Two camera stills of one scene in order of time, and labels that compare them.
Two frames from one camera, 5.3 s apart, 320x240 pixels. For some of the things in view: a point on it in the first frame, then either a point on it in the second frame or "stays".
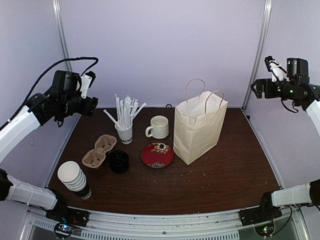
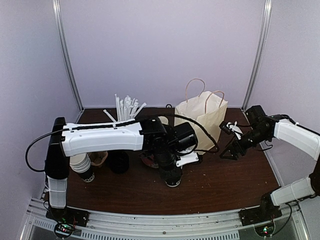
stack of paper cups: [70, 174] -> [80, 164]
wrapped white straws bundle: [127, 110] stays
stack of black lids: [119, 161] stays
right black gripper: [268, 94] -> [230, 147]
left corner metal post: [58, 8] stays
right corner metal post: [266, 21] stays
